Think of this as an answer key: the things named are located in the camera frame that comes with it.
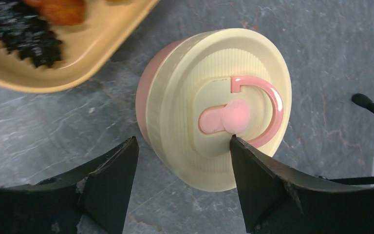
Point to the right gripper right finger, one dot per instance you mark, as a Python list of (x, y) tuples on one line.
[(278, 199)]

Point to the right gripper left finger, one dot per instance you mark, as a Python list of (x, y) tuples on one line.
[(99, 189)]

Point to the cream round lid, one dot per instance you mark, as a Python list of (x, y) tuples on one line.
[(215, 85)]

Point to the black sea cucumber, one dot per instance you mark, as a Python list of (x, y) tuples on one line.
[(23, 30)]

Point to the fried chicken nugget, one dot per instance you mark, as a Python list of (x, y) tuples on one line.
[(60, 12)]

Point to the tan oblong lunch box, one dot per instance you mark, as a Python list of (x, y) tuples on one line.
[(85, 48)]

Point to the pink round bowl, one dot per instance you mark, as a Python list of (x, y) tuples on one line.
[(144, 85)]

